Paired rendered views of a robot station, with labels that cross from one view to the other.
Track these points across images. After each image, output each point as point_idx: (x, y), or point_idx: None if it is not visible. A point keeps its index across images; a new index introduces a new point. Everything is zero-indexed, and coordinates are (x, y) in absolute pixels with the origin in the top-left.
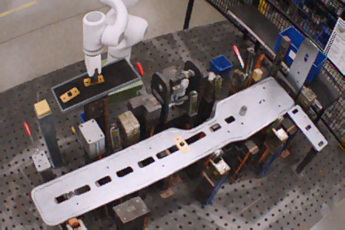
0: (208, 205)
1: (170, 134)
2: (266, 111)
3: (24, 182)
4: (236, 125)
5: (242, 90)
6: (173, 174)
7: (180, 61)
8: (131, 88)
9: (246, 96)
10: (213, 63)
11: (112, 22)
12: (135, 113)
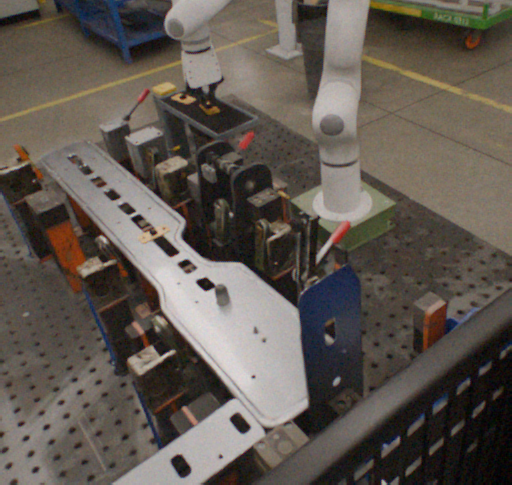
0: (112, 369)
1: (173, 221)
2: (230, 346)
3: None
4: (191, 293)
5: (283, 297)
6: None
7: (446, 295)
8: (321, 227)
9: (269, 306)
10: None
11: (321, 84)
12: (190, 172)
